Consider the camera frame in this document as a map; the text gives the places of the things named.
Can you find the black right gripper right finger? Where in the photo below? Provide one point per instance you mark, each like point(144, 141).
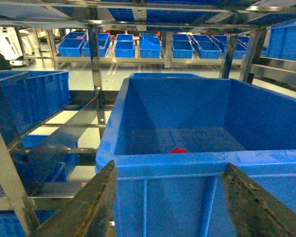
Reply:
point(253, 210)

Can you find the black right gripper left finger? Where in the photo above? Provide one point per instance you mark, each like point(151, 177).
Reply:
point(88, 214)

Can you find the red toy block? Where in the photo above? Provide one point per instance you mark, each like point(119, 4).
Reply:
point(178, 151)

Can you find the blue bin holding red block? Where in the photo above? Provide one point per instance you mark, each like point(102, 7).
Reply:
point(218, 121)

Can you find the blue bin at far left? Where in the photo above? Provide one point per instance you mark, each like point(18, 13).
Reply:
point(29, 97)

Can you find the blue bin behind target bin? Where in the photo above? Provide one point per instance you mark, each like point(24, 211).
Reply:
point(164, 76)

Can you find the steel rack upright post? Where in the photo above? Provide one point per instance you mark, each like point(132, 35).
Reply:
point(96, 76)

